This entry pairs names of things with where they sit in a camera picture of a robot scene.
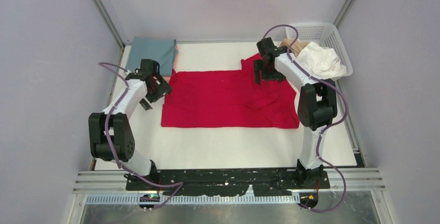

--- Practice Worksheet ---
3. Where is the red t-shirt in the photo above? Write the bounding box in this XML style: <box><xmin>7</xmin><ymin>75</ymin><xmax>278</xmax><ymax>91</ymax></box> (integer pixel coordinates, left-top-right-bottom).
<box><xmin>161</xmin><ymin>53</ymin><xmax>300</xmax><ymax>129</ymax></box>

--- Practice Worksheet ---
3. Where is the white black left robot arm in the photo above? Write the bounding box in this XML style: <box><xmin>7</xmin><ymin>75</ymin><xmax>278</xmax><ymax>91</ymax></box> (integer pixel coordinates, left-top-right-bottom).
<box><xmin>88</xmin><ymin>59</ymin><xmax>172</xmax><ymax>190</ymax></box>

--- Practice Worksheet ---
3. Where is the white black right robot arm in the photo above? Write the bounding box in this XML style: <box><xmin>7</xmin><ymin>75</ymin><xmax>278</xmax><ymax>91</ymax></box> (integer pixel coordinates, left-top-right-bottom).
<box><xmin>254</xmin><ymin>37</ymin><xmax>338</xmax><ymax>188</ymax></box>

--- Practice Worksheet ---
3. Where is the folded pink t-shirt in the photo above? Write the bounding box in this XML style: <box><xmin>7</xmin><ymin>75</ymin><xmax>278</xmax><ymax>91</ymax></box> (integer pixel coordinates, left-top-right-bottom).
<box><xmin>163</xmin><ymin>45</ymin><xmax>179</xmax><ymax>82</ymax></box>

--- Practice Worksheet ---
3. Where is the beige t-shirt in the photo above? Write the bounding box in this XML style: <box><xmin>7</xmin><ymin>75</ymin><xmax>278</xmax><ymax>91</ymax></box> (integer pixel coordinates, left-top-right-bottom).
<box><xmin>280</xmin><ymin>38</ymin><xmax>310</xmax><ymax>57</ymax></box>

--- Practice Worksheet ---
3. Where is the folded teal t-shirt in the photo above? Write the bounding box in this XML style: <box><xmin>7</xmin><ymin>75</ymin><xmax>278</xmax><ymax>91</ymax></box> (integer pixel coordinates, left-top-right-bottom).
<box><xmin>126</xmin><ymin>36</ymin><xmax>176</xmax><ymax>76</ymax></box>

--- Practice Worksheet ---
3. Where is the white plastic laundry basket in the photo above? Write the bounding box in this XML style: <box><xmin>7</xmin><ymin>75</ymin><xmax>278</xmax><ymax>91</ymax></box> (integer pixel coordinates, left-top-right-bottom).
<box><xmin>292</xmin><ymin>23</ymin><xmax>353</xmax><ymax>77</ymax></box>

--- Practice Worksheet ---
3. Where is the white t-shirt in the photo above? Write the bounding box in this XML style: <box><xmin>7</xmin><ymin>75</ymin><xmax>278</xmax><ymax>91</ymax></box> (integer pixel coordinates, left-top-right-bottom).
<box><xmin>296</xmin><ymin>41</ymin><xmax>347</xmax><ymax>79</ymax></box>

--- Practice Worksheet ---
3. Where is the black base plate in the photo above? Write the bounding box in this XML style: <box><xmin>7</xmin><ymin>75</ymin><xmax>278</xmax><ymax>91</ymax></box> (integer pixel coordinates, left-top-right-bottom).
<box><xmin>124</xmin><ymin>167</ymin><xmax>330</xmax><ymax>197</ymax></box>

